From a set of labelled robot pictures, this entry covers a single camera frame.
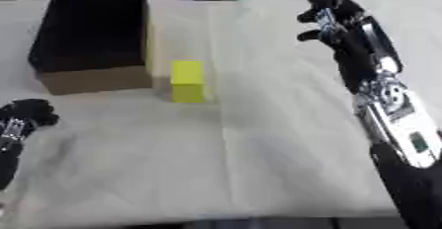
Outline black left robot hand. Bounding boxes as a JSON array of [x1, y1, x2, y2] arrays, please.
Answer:
[[0, 98, 61, 191]]

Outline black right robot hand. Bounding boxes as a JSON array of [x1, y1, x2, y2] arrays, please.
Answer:
[[295, 0, 406, 95]]

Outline tan cardboard box black inside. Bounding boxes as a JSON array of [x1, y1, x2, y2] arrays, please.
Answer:
[[26, 0, 159, 96]]

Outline yellow rectangular block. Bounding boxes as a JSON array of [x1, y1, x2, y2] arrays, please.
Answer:
[[169, 59, 207, 104]]

